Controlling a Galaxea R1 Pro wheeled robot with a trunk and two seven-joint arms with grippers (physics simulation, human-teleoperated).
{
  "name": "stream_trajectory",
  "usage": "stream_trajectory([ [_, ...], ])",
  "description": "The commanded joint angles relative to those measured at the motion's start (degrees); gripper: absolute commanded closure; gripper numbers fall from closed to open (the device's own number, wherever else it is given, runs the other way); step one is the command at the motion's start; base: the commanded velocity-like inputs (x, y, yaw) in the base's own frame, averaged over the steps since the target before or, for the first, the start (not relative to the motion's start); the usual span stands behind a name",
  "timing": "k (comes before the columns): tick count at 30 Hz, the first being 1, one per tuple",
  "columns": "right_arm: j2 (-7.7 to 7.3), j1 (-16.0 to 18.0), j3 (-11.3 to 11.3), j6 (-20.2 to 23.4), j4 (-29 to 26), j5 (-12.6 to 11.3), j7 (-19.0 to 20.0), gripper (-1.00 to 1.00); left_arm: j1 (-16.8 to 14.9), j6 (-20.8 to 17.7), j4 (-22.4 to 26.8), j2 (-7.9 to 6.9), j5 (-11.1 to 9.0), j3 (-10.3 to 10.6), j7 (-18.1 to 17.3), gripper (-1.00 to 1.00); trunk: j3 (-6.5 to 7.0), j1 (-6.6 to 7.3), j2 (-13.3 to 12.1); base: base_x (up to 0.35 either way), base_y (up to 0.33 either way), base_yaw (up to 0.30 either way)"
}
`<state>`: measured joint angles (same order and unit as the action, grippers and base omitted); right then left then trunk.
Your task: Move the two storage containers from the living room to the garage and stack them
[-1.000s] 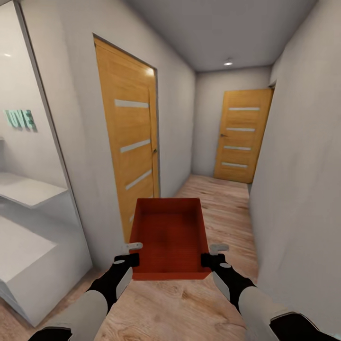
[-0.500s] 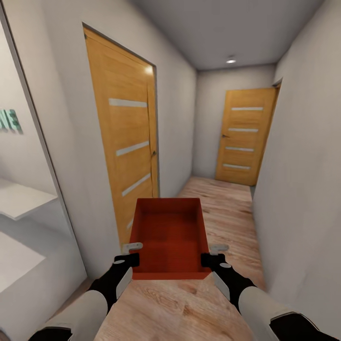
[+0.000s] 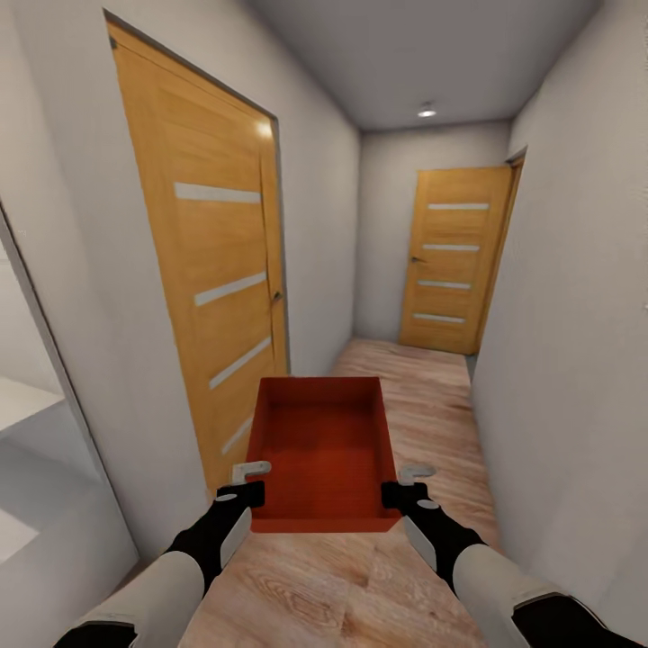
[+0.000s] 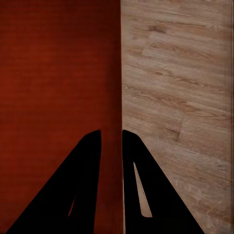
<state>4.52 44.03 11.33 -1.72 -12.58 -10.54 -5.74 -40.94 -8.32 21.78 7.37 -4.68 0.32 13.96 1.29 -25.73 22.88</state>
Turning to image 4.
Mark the storage box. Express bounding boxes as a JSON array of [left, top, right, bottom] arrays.
[[0, 0, 124, 234]]

